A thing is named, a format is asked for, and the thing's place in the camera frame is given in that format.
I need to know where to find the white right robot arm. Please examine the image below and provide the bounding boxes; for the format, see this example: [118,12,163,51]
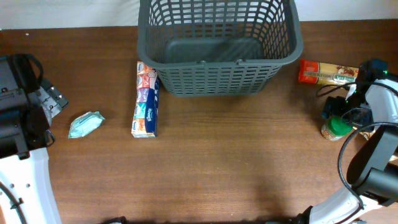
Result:
[291,59,397,223]

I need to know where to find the green lid spice jar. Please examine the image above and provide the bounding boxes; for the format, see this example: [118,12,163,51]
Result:
[320,116,353,141]

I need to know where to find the colourful Kleenex tissue pack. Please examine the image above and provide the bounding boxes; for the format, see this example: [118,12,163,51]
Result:
[131,61,160,138]

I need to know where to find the San Remo spaghetti packet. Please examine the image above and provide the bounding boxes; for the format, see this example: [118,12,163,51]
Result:
[298,59,359,85]

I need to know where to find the teal wet wipes packet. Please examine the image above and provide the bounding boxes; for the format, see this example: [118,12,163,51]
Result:
[68,111,105,139]

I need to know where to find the grey plastic mesh basket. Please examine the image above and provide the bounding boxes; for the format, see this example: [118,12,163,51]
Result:
[137,0,303,96]

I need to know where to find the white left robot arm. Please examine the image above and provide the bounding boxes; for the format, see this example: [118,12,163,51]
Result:
[1,54,68,223]

